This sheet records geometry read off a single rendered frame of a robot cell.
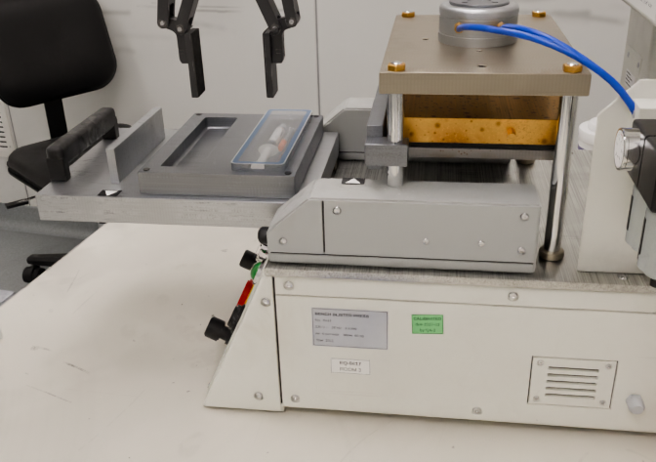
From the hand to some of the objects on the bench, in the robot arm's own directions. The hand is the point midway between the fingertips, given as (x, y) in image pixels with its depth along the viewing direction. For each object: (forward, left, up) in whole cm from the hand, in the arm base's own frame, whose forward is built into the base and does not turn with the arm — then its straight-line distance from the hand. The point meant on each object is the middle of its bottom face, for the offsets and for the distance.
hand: (233, 69), depth 81 cm
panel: (-2, 0, -32) cm, 32 cm away
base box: (+25, 0, -32) cm, 41 cm away
